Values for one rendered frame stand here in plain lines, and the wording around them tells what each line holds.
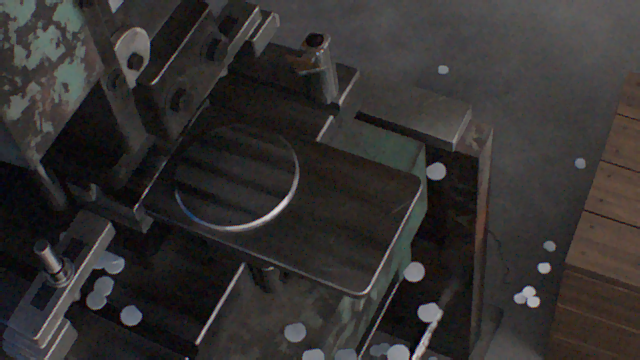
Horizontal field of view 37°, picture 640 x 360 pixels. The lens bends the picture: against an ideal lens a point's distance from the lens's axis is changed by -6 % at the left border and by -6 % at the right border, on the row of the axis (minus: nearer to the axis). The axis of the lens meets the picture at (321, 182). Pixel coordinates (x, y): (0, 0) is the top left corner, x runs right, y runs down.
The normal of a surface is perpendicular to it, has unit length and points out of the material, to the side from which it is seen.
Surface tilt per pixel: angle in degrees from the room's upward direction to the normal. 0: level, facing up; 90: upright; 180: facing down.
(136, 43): 90
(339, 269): 0
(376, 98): 0
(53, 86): 90
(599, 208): 0
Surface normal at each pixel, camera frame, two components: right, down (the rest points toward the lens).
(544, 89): -0.11, -0.55
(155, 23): 0.89, 0.32
